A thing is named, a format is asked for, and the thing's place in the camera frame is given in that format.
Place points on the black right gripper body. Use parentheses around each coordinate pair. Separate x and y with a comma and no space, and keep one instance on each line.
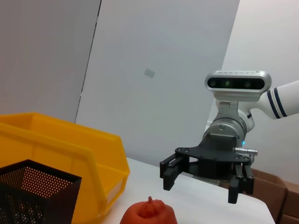
(210,151)

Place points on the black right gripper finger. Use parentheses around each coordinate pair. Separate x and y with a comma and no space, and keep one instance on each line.
(171,169)
(241,179)

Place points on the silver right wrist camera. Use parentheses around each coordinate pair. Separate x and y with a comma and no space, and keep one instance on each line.
(238,82)

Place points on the yellow plastic storage bin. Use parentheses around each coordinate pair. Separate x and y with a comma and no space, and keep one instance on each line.
(58,140)

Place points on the brown cardboard box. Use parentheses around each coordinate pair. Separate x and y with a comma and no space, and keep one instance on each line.
(268,196)

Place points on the black mesh pen holder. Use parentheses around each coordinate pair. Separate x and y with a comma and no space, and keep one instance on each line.
(35,198)

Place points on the orange fruit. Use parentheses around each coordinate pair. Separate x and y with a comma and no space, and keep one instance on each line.
(149,214)

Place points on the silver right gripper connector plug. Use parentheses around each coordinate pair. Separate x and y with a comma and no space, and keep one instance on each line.
(245,150)

